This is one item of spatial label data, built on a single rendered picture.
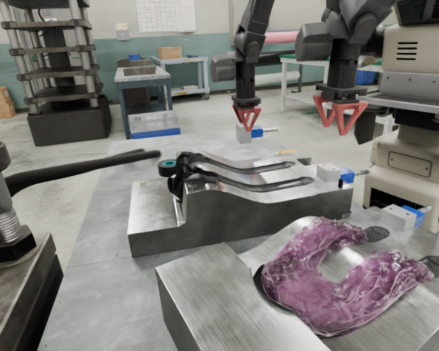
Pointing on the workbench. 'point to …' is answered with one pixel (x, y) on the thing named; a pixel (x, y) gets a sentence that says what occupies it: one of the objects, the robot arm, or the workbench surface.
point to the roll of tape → (166, 168)
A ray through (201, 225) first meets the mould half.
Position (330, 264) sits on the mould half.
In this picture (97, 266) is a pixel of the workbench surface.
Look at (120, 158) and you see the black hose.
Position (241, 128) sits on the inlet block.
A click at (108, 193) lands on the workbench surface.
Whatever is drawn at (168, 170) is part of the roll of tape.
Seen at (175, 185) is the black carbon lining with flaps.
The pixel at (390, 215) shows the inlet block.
